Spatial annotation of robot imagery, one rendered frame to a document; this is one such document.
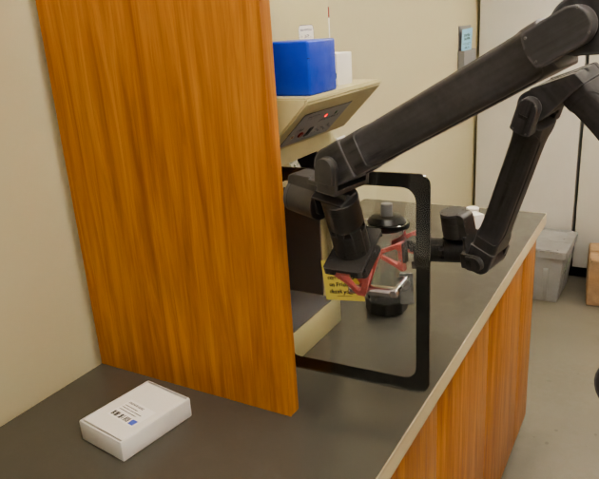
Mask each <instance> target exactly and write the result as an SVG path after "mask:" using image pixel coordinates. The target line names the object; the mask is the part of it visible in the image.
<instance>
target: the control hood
mask: <svg viewBox="0 0 599 479"><path fill-rule="evenodd" d="M379 84H380V80H379V79H353V80H352V84H346V85H341V86H337V88H336V89H334V90H330V91H326V92H322V93H320V94H316V95H312V96H277V108H278V121H279V134H280V145H281V144H282V143H283V142H284V140H285V139H286V138H287V137H288V135H289V134H290V133H291V132H292V131H293V129H294V128H295V127H296V126H297V124H298V123H299V122H300V121H301V119H302V118H303V117H304V116H305V115H307V114H310V113H314V112H317V111H320V110H323V109H326V108H329V107H332V106H336V105H341V104H344V103H348V102H351V101H352V103H351V104H349V105H348V106H347V107H346V109H345V110H344V111H343V112H342V113H341V114H340V115H339V117H338V118H337V119H336V120H335V121H334V123H333V124H332V125H331V126H330V127H329V128H328V130H327V131H325V132H322V133H319V134H318V135H321V134H323V133H326V132H329V131H331V130H334V129H337V128H339V127H342V126H344V125H345V124H346V123H347V122H348V121H349V120H350V119H351V118H352V116H353V115H354V114H355V113H356V112H357V111H358V109H359V108H360V107H361V106H362V105H363V104H364V103H365V101H366V100H367V99H368V98H369V97H370V96H371V95H372V93H373V92H374V91H375V90H376V89H377V88H378V87H379ZM318 135H315V136H312V137H309V138H307V139H304V140H301V141H299V142H296V143H293V144H297V143H300V142H303V141H306V140H308V139H311V138H314V137H316V136H318ZM293 144H289V145H287V146H284V147H282V148H281V149H283V148H285V147H288V146H290V145H293Z"/></svg>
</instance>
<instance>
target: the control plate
mask: <svg viewBox="0 0 599 479"><path fill-rule="evenodd" d="M351 103H352V101H351V102H348V103H344V104H341V105H336V106H332V107H329V108H326V109H323V110H320V111H317V112H314V113H310V114H307V115H305V116H304V117H303V118H302V119H301V121H300V122H299V123H298V124H297V126H296V127H295V128H294V129H293V131H292V132H291V133H290V134H289V135H288V137H287V138H286V139H285V140H284V142H283V143H282V144H281V145H280V148H282V147H284V146H287V145H289V144H293V143H296V142H299V141H301V140H304V139H307V138H309V137H312V136H315V135H318V134H319V133H322V132H325V131H327V130H328V128H329V127H330V126H331V125H332V124H333V123H334V121H335V120H336V119H337V118H338V117H339V115H340V114H341V113H342V112H343V111H344V110H345V109H346V107H347V106H348V105H349V104H351ZM336 111H338V112H337V113H336V114H334V113H335V112H336ZM327 113H328V115H327V116H326V117H324V115H325V114H327ZM328 123H329V126H326V125H327V124H328ZM322 125H323V126H324V128H320V127H321V126H322ZM313 126H314V128H313V129H312V131H311V132H310V133H309V134H308V135H307V136H304V137H303V135H304V134H305V133H306V132H307V131H308V130H309V128H310V127H313ZM316 127H317V128H318V131H316V130H315V128H316ZM301 132H303V135H302V136H301V137H300V138H298V135H299V134H300V133H301ZM292 136H294V138H293V139H291V140H290V138H291V137H292Z"/></svg>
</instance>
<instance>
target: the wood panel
mask: <svg viewBox="0 0 599 479"><path fill-rule="evenodd" d="M35 1H36V7H37V11H38V16H39V22H40V27H41V32H42V37H43V43H44V48H45V54H46V58H47V64H48V74H49V78H50V84H51V89H52V94H53V100H54V104H55V110H56V115H57V121H58V125H59V131H60V136H61V142H62V147H63V152H64V157H65V162H66V168H67V173H68V182H69V188H70V193H71V198H72V203H73V209H74V214H75V219H76V224H77V230H78V235H79V240H80V245H81V250H82V256H83V261H84V266H85V271H86V277H87V287H88V291H89V297H90V302H91V307H92V313H93V317H94V323H95V328H96V334H97V338H98V344H99V349H100V355H101V359H102V363H103V364H107V365H109V366H113V367H116V368H120V369H123V370H127V371H130V372H134V373H137V374H143V375H146V376H150V377H153V378H157V379H160V380H163V381H166V382H170V383H173V384H177V385H180V386H184V387H187V388H190V389H194V390H197V391H201V392H204V393H210V394H214V395H216V396H220V397H223V398H227V399H230V400H234V401H238V402H241V403H244V404H247V405H251V406H254V407H258V408H261V409H265V410H268V411H271V412H277V413H280V414H284V415H288V416H292V415H293V414H294V413H295V412H296V411H297V410H298V409H299V399H298V385H297V372H296V359H295V346H294V333H293V319H292V306H291V293H290V279H289V266H288V253H287V239H286V226H285V213H284V203H283V186H282V173H281V160H280V134H279V121H278V108H277V94H276V81H275V68H274V54H273V41H272V28H271V14H270V1H269V0H35Z"/></svg>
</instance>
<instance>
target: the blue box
mask: <svg viewBox="0 0 599 479"><path fill-rule="evenodd" d="M273 54H274V68H275V81H276V94H277V96H312V95H316V94H320V93H322V92H326V91H330V90H334V89H336V88H337V84H336V61H335V40H334V38H320V39H301V40H285V41H276V42H273Z"/></svg>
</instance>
